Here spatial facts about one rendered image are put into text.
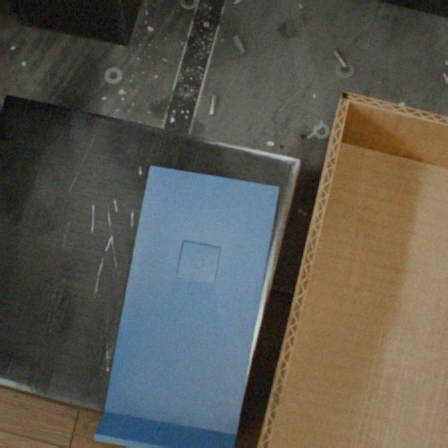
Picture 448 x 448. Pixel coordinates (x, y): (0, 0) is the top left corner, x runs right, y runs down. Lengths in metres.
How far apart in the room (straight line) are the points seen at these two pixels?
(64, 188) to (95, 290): 0.06
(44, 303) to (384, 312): 0.18
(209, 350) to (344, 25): 0.21
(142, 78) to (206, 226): 0.10
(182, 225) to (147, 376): 0.08
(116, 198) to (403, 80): 0.18
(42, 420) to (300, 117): 0.22
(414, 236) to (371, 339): 0.06
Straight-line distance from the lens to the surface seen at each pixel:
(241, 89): 0.71
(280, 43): 0.73
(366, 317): 0.68
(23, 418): 0.68
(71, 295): 0.66
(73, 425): 0.67
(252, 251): 0.66
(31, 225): 0.68
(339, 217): 0.69
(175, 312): 0.65
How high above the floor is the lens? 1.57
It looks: 75 degrees down
